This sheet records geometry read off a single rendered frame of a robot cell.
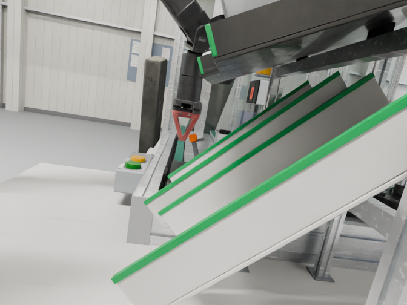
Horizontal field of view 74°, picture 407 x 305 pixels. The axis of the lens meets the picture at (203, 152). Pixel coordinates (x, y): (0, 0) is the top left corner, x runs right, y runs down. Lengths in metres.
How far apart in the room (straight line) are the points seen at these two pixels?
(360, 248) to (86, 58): 7.85
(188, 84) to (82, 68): 7.56
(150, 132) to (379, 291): 3.34
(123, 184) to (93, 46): 7.51
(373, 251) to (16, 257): 0.68
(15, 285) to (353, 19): 0.50
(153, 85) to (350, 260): 2.93
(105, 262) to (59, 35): 8.04
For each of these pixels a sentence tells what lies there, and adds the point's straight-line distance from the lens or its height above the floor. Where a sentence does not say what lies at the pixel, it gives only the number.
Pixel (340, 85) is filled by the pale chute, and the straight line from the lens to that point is 0.34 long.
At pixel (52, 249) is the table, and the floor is 0.86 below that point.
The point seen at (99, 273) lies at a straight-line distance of 0.51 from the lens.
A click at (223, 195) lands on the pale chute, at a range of 0.32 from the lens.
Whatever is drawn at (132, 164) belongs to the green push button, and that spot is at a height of 0.97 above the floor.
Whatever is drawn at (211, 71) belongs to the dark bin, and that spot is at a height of 1.19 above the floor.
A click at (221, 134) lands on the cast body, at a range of 0.65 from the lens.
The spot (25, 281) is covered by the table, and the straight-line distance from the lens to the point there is 0.51.
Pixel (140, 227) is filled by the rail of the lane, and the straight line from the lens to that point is 0.56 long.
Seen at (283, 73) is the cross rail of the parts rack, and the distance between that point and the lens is 0.44.
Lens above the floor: 1.16
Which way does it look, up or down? 12 degrees down
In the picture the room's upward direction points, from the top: 10 degrees clockwise
